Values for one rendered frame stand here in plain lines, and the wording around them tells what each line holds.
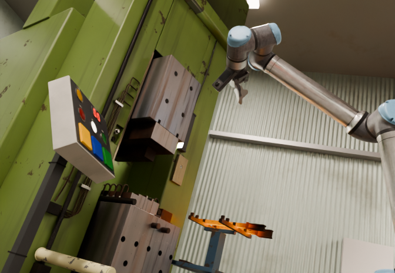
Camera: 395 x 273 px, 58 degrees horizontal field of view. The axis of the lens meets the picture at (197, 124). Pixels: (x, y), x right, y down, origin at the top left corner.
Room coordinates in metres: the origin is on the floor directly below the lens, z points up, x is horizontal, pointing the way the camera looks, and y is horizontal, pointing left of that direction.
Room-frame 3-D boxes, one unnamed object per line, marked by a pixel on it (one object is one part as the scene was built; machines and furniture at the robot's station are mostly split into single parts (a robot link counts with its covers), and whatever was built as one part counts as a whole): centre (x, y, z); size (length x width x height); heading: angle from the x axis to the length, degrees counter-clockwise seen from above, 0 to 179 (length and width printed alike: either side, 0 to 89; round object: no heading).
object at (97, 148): (1.27, 0.33, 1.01); 0.07 x 0.05 x 0.07; 163
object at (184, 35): (2.05, 0.38, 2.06); 0.44 x 0.41 x 0.47; 48
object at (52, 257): (1.46, 0.30, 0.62); 0.44 x 0.05 x 0.05; 48
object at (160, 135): (1.92, 0.30, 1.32); 0.42 x 0.20 x 0.10; 48
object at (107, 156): (1.36, 0.30, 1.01); 0.07 x 0.05 x 0.07; 163
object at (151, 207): (1.92, 0.30, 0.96); 0.42 x 0.20 x 0.09; 48
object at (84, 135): (1.17, 0.36, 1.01); 0.07 x 0.05 x 0.07; 163
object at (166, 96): (1.95, 0.27, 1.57); 0.42 x 0.39 x 0.40; 48
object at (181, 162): (2.10, 0.03, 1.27); 0.09 x 0.02 x 0.17; 138
